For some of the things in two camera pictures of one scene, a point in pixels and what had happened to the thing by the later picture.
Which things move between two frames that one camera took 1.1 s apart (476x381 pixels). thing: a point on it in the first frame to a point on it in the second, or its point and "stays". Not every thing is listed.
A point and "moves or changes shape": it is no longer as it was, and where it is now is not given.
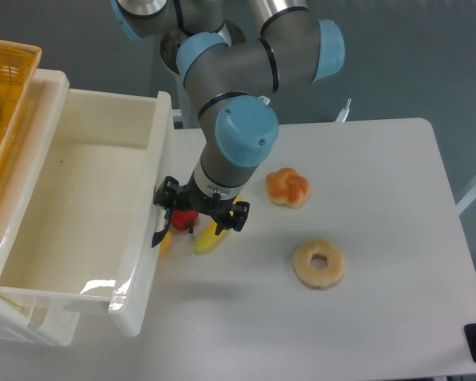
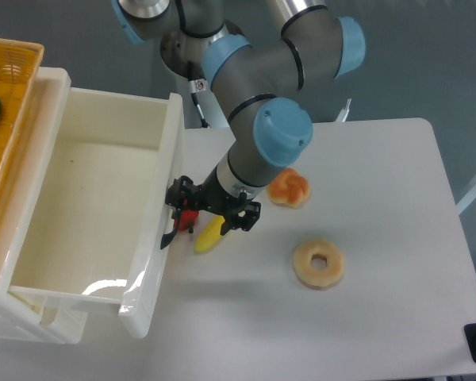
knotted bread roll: (287, 187) stays
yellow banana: (209, 236) stays
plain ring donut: (314, 279) stays
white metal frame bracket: (343, 114) stays
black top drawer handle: (159, 235) to (166, 238)
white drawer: (86, 225) moves or changes shape
